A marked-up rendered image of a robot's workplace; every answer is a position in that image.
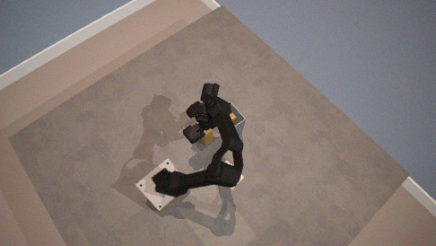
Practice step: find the grey open bin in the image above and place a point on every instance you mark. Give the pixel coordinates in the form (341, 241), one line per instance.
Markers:
(240, 120)

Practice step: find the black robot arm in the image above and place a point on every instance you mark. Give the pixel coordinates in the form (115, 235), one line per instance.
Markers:
(218, 173)

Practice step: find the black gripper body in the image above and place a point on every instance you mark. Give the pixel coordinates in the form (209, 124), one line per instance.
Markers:
(193, 134)

